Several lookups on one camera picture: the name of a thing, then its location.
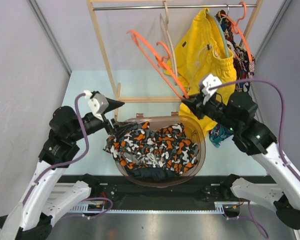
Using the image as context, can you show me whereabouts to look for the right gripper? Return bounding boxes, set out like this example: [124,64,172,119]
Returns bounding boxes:
[182,92,239,133]

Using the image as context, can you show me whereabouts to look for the orange black camouflage shorts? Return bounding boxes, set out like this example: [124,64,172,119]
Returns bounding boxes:
[103,121,199,176]

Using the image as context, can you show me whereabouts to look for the orange hanger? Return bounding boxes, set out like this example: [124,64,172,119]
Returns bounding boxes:
[127,30,189,100]
[220,1,253,62]

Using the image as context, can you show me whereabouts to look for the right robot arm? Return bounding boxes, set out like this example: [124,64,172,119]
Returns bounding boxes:
[182,92,300,230]

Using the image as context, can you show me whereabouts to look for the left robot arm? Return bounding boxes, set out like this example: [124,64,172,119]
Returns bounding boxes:
[0,93,124,240]

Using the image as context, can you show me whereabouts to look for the yellow shorts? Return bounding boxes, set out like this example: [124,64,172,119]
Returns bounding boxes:
[163,8,237,133]

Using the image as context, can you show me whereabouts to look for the colourful patterned shorts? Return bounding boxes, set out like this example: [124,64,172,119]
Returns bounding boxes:
[209,10,256,148]

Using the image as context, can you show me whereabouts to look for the teal hanger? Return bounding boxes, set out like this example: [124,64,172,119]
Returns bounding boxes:
[206,11,230,58]

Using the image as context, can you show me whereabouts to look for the dark navy shorts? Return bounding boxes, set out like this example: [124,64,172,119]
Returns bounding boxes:
[127,167,177,182]

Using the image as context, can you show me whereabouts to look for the beige wooden hanger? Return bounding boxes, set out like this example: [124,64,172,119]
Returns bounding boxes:
[159,1,178,75]

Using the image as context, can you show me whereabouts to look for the translucent pink laundry basket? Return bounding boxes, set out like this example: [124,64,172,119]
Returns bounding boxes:
[116,112,206,188]

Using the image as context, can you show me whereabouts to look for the metal hanging rod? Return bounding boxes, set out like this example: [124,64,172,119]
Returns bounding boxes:
[92,3,244,12]

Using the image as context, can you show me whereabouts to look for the wooden clothes rack frame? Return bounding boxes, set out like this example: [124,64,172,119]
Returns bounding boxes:
[86,0,265,123]

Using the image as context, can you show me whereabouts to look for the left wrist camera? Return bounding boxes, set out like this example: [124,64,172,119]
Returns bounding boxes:
[83,90,109,122]

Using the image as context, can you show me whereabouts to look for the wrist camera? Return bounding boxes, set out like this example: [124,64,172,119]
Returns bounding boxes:
[198,74,222,97]
[83,90,109,122]

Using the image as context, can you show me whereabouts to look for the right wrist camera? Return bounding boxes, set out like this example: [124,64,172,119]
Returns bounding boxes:
[198,74,222,97]

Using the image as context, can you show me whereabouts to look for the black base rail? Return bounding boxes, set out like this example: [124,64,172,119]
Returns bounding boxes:
[57,174,283,211]

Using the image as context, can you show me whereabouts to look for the white cable duct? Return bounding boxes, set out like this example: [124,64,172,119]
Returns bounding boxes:
[68,202,239,215]

